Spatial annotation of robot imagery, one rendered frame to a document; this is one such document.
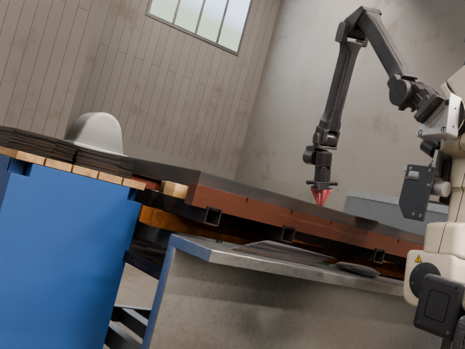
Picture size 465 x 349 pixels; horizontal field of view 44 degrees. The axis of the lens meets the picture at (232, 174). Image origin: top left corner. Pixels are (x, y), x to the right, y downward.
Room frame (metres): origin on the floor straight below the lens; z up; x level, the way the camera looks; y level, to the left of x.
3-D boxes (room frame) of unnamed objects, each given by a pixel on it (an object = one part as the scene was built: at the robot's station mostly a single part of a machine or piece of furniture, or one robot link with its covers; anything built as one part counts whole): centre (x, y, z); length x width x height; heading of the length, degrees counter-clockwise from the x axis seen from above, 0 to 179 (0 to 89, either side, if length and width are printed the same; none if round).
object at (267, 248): (1.65, -0.16, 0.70); 0.39 x 0.12 x 0.04; 126
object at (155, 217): (2.19, -0.46, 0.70); 1.66 x 0.08 x 0.05; 126
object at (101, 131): (7.58, 1.86, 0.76); 0.77 x 0.69 x 1.52; 124
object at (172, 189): (1.65, 0.14, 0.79); 0.06 x 0.05 x 0.04; 36
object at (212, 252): (1.83, -0.47, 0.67); 1.30 x 0.20 x 0.03; 126
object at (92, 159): (1.97, 0.64, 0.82); 0.80 x 0.40 x 0.06; 36
